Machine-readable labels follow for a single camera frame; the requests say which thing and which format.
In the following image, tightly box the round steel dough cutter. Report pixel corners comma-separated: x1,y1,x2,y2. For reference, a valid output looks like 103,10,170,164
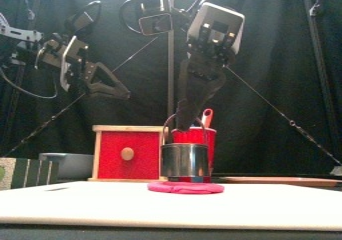
159,113,212,184

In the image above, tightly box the wooden box with red drawer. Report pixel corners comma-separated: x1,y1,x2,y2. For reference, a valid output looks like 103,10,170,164
90,124,170,183

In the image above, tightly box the flat pink dough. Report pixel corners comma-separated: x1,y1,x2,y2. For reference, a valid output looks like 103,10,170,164
147,180,226,195

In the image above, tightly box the red toy utensil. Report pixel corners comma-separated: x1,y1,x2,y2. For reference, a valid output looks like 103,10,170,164
201,108,216,129

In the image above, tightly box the red cup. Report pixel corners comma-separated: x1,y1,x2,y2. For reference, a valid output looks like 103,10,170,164
170,126,220,177

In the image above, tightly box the green striped toy block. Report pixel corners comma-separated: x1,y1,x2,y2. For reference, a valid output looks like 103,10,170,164
0,156,61,191

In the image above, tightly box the white cutting board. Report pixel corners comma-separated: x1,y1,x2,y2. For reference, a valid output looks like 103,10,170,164
0,180,342,232

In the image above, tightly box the vertical metal frame pole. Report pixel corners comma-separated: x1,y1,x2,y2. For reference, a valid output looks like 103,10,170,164
166,0,177,119

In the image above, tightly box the thin diagonal frame wire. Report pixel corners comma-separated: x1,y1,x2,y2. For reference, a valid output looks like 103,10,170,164
0,36,161,158
226,66,342,168

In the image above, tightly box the black side frame post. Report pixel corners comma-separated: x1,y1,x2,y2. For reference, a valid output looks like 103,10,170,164
301,0,337,152

